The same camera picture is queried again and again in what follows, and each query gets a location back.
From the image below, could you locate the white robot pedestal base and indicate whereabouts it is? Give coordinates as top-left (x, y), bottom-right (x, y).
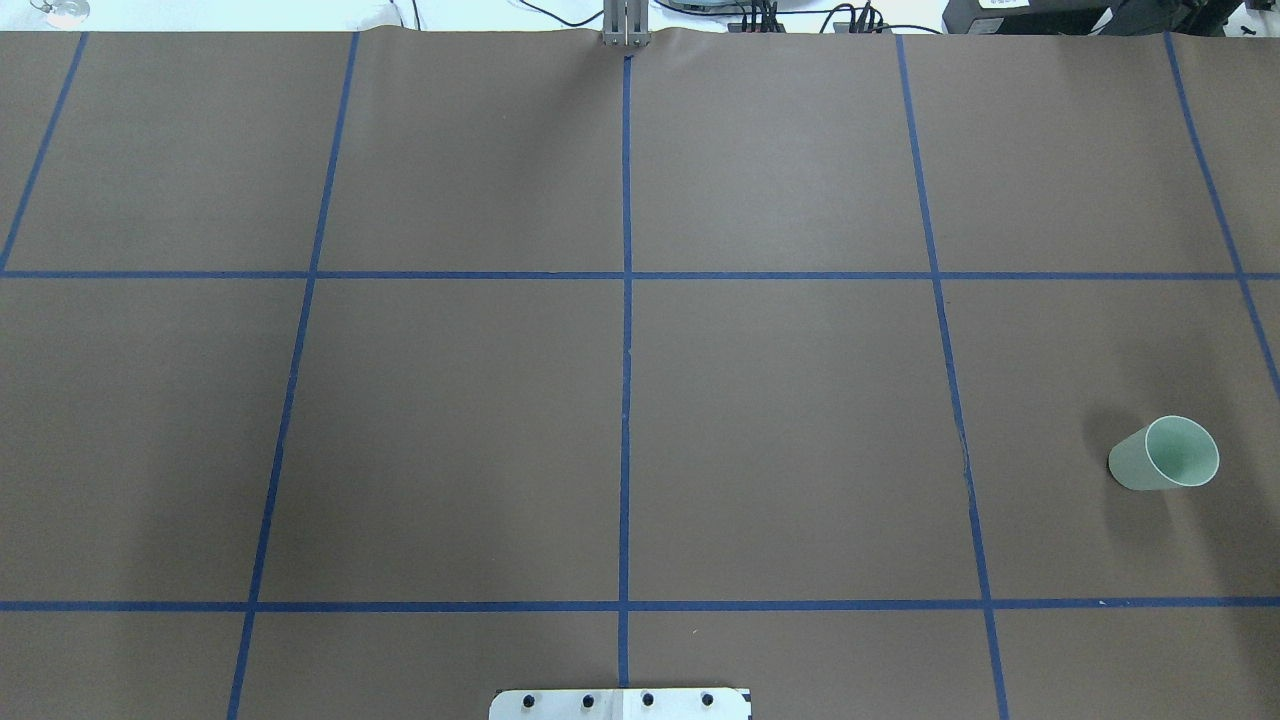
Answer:
top-left (488, 687), bottom-right (754, 719)

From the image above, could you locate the aluminium frame post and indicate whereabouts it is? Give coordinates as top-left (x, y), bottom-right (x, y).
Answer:
top-left (602, 0), bottom-right (652, 47)

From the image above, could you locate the green plastic cup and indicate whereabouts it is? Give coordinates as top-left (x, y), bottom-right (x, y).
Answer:
top-left (1106, 415), bottom-right (1221, 491)

